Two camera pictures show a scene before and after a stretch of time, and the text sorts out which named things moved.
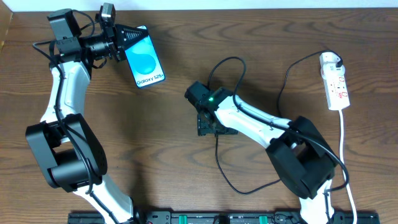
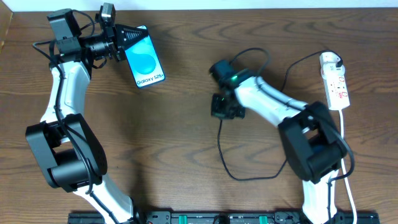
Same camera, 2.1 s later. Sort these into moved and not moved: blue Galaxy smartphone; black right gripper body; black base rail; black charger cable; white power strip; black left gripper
Moved: black charger cable; black right gripper body
Not moved: black base rail; blue Galaxy smartphone; black left gripper; white power strip
